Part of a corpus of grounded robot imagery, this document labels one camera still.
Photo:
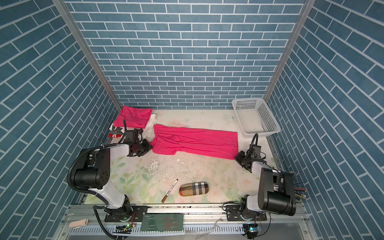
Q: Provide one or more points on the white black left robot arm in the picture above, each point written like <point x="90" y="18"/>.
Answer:
<point x="90" y="173"/>

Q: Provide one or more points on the aluminium right corner post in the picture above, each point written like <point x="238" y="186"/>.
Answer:
<point x="304" y="14"/>

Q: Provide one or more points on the pink eraser block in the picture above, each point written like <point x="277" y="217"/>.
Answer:
<point x="78" y="224"/>

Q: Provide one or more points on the white perforated plastic basket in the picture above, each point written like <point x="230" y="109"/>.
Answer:
<point x="255" y="117"/>

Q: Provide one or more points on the aluminium corner post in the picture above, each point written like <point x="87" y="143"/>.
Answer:
<point x="76" y="32"/>
<point x="304" y="14"/>

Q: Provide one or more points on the plaid beige glasses case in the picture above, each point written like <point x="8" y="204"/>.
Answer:
<point x="193" y="189"/>

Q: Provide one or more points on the magenta t shirt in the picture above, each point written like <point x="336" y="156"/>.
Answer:
<point x="211" y="143"/>
<point x="134" y="118"/>

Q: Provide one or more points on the aluminium left corner post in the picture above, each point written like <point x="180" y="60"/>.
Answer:
<point x="76" y="32"/>

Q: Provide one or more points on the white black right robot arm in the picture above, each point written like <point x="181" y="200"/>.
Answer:
<point x="276" y="191"/>

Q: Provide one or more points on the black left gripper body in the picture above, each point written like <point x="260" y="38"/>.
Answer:
<point x="142" y="147"/>

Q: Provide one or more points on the brown handled marker pen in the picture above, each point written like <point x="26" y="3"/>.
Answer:
<point x="169" y="191"/>

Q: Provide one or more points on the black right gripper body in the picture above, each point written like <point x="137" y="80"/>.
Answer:
<point x="243" y="158"/>

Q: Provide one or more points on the coloured pencils bundle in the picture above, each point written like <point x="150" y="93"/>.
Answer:
<point x="300" y="192"/>

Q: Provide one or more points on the aluminium front rail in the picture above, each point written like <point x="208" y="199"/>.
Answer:
<point x="211" y="222"/>

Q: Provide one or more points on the folded magenta t shirt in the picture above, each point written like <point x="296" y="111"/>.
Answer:
<point x="134" y="118"/>

